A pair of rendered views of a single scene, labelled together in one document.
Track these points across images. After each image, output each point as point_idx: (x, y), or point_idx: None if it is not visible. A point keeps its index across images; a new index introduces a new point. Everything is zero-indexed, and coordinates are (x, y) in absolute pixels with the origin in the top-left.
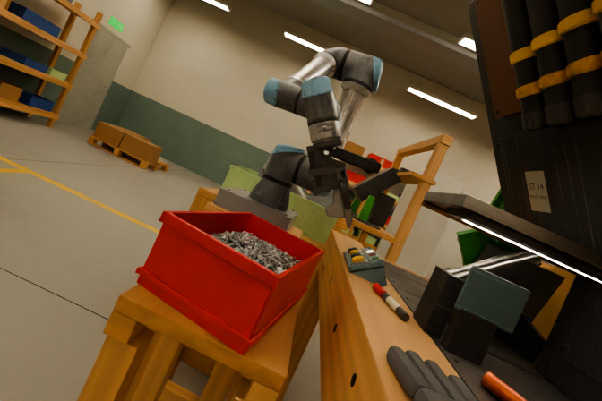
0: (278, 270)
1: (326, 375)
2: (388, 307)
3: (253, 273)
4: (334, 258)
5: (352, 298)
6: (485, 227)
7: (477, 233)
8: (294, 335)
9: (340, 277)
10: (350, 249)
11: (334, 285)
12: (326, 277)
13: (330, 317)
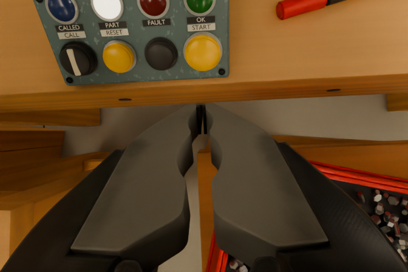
0: (397, 224)
1: (373, 92)
2: None
3: None
4: (22, 99)
5: (397, 76)
6: None
7: None
8: (26, 113)
9: (215, 88)
10: (88, 68)
11: (186, 95)
12: (69, 104)
13: (268, 95)
